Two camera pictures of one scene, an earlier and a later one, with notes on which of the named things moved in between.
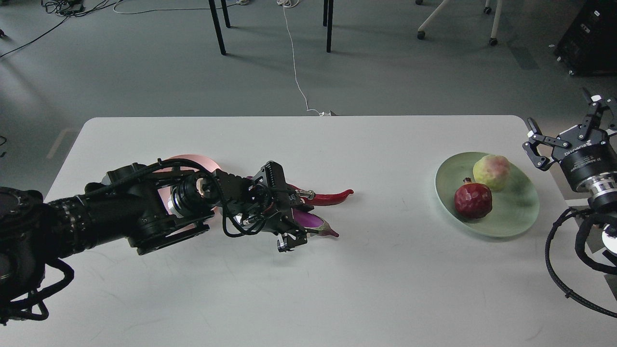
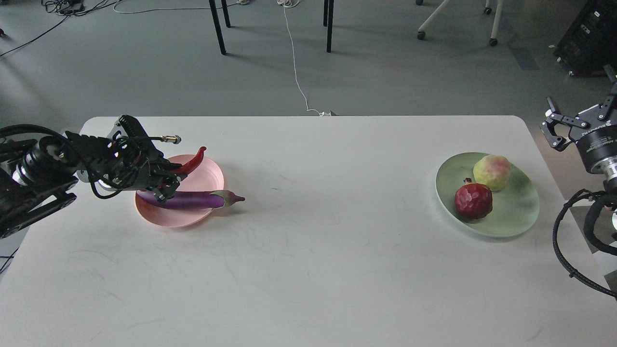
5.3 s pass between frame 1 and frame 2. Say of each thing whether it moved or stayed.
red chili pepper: moved
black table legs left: stayed
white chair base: stayed
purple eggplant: moved
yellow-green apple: stayed
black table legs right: stayed
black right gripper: moved
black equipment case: stayed
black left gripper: moved
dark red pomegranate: stayed
